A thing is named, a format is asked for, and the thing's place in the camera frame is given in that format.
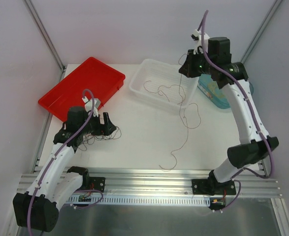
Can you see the teal translucent plastic bin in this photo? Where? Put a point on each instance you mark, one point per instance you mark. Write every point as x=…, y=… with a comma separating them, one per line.
x=212, y=91

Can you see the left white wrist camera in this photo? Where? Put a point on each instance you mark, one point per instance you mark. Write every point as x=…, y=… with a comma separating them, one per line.
x=91, y=105

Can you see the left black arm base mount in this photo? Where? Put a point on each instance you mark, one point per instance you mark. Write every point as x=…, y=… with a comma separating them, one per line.
x=94, y=183

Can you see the right aluminium frame post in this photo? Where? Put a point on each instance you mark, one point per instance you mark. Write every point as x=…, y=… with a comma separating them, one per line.
x=258, y=17

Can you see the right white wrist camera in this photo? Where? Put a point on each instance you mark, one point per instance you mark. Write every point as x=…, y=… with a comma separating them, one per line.
x=199, y=48

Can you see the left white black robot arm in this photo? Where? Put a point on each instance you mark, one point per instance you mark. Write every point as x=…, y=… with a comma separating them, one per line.
x=38, y=208

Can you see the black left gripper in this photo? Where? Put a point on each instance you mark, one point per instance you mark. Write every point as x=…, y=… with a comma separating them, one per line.
x=104, y=124

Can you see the white slotted cable duct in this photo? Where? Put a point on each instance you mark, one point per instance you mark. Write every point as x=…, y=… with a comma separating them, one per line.
x=141, y=200

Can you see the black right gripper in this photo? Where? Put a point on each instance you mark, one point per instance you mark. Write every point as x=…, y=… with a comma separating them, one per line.
x=190, y=65

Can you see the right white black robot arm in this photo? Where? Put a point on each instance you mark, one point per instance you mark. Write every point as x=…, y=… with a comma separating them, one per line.
x=212, y=57

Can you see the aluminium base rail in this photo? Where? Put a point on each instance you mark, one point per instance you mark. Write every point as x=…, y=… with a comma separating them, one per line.
x=176, y=182

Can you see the white perforated plastic basket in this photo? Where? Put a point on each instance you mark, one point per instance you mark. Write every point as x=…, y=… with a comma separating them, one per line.
x=161, y=84

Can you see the red plastic tray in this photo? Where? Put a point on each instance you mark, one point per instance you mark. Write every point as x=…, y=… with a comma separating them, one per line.
x=101, y=79

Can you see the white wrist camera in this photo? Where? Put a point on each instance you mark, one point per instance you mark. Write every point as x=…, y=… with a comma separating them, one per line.
x=91, y=105
x=199, y=48

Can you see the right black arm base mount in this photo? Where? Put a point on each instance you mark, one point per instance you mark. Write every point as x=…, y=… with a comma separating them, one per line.
x=204, y=187

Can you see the aluminium frame post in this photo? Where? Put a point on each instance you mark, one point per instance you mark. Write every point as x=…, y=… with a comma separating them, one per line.
x=258, y=17
x=44, y=33

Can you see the left aluminium frame post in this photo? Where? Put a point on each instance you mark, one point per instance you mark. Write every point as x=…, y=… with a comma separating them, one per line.
x=44, y=33

